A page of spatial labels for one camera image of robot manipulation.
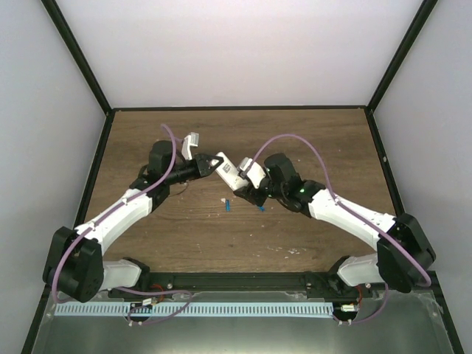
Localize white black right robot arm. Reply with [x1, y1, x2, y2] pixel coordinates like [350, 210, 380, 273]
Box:
[235, 153, 435, 297]

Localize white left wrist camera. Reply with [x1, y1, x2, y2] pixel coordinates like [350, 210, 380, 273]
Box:
[181, 132, 199, 161]

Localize white air conditioner remote control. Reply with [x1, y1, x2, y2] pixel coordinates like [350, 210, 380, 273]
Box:
[216, 152, 249, 192]

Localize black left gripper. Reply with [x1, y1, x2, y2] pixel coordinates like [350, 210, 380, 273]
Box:
[165, 153, 222, 185]

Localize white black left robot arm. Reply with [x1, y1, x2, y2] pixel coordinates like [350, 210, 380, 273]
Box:
[43, 141, 224, 302]

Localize metal front plate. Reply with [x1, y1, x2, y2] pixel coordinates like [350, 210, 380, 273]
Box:
[34, 291, 454, 353]

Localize light blue slotted cable duct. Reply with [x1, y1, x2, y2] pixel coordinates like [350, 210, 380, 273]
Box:
[54, 302, 333, 319]

